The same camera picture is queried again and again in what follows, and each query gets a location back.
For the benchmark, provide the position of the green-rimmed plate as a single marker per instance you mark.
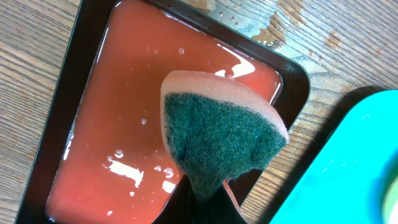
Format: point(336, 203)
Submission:
point(390, 204)

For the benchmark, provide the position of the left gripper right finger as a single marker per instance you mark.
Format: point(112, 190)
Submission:
point(222, 208)

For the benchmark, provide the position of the red tray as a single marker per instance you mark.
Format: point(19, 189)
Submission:
point(101, 157)

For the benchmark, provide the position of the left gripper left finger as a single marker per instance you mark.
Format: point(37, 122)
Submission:
point(179, 208)

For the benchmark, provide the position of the teal tray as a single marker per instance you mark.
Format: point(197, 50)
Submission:
point(348, 179)

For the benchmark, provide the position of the orange sponge with black scourer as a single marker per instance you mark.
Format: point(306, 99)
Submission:
point(215, 128)

